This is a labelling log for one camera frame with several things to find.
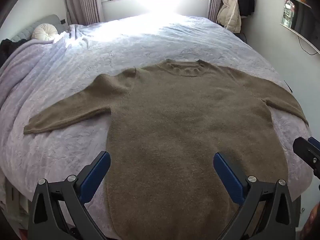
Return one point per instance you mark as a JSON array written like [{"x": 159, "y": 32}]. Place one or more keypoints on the grey padded headboard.
[{"x": 47, "y": 20}]

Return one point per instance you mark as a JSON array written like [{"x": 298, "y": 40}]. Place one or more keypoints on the round white pillow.
[{"x": 44, "y": 32}]

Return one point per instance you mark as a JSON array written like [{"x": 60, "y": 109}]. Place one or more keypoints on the black slim object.
[{"x": 288, "y": 86}]

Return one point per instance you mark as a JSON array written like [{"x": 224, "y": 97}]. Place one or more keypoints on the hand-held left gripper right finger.
[{"x": 228, "y": 176}]

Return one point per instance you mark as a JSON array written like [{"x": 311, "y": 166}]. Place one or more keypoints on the beige hanging coat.
[{"x": 230, "y": 15}]

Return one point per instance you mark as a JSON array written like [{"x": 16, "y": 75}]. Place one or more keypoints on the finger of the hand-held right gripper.
[{"x": 306, "y": 153}]

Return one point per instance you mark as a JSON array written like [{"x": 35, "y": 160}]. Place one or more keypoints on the person's red garment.
[{"x": 312, "y": 223}]

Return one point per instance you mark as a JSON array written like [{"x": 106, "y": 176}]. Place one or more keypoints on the lavender embossed bedspread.
[{"x": 140, "y": 45}]

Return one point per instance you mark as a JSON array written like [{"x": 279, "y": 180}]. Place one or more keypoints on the lavender ribbed blanket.
[{"x": 27, "y": 62}]

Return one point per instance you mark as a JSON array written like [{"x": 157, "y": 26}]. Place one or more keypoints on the wall-mounted television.
[{"x": 301, "y": 20}]

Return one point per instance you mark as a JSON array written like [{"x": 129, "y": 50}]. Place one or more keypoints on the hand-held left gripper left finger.
[{"x": 96, "y": 173}]

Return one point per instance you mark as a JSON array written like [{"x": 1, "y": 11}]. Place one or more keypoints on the dark clothes pile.
[{"x": 10, "y": 50}]

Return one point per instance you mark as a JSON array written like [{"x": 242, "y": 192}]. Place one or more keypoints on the brown knit sweater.
[{"x": 175, "y": 135}]

